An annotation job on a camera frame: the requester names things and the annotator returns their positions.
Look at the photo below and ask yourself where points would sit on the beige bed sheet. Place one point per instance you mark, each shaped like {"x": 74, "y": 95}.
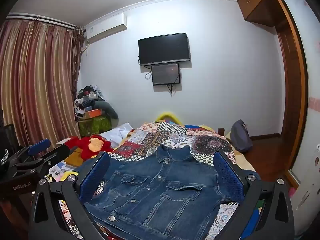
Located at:
{"x": 241, "y": 160}

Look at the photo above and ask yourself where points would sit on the brown flat box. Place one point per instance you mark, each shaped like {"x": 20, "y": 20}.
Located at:
{"x": 73, "y": 158}

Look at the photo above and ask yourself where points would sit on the black wall television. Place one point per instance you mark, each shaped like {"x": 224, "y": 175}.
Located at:
{"x": 163, "y": 48}

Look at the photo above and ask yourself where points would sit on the grey plush cushion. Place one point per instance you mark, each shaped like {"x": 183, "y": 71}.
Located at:
{"x": 110, "y": 110}

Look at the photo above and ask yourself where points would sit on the yellow padded tube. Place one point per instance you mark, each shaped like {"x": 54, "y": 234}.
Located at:
{"x": 168, "y": 117}

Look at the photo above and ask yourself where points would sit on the grey backpack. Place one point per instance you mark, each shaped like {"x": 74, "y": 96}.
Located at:
{"x": 240, "y": 137}

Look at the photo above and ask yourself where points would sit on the curtain rod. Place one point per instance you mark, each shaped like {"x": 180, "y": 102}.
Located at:
{"x": 40, "y": 21}

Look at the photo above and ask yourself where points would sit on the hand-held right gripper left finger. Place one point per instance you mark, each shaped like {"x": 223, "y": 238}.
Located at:
{"x": 94, "y": 178}

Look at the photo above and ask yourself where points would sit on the green patterned cloth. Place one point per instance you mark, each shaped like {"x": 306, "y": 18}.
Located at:
{"x": 96, "y": 125}

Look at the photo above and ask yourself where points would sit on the colourful fleece blanket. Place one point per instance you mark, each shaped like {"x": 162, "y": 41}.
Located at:
{"x": 200, "y": 128}

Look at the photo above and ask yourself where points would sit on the white air conditioner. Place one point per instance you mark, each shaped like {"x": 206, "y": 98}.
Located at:
{"x": 106, "y": 28}

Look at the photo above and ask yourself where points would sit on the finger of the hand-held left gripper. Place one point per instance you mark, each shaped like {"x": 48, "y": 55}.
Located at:
{"x": 56, "y": 155}
{"x": 38, "y": 146}

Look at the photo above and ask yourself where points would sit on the white wardrobe door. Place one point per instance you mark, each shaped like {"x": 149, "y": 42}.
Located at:
{"x": 311, "y": 92}

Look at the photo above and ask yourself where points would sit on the blue denim jacket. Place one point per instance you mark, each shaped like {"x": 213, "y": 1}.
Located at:
{"x": 155, "y": 192}

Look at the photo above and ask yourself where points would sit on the cartoon printed sheet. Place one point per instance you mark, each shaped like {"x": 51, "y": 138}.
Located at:
{"x": 58, "y": 172}

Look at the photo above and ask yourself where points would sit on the red plush toy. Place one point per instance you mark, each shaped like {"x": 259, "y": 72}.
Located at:
{"x": 87, "y": 146}

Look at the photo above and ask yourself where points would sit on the orange box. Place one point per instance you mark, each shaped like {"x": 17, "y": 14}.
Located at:
{"x": 92, "y": 113}

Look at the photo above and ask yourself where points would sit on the wooden bed post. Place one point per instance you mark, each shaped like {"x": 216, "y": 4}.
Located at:
{"x": 221, "y": 131}

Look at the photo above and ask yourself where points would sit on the pile of clutter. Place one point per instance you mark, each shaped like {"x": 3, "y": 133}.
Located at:
{"x": 86, "y": 100}

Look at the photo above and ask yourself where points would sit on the small black wall monitor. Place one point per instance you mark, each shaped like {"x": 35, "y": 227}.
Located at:
{"x": 165, "y": 73}

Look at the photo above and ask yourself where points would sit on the pink soft item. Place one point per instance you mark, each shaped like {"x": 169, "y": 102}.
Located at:
{"x": 292, "y": 192}

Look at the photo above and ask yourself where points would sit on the striped red curtain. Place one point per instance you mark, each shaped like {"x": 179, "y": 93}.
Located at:
{"x": 35, "y": 80}

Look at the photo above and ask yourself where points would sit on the patchwork printed blanket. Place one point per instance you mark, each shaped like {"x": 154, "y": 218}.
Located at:
{"x": 160, "y": 137}

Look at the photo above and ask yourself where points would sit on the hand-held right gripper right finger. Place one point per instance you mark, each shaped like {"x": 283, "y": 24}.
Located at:
{"x": 228, "y": 180}

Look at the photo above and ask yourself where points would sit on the white cloth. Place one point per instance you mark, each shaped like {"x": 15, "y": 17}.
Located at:
{"x": 117, "y": 132}

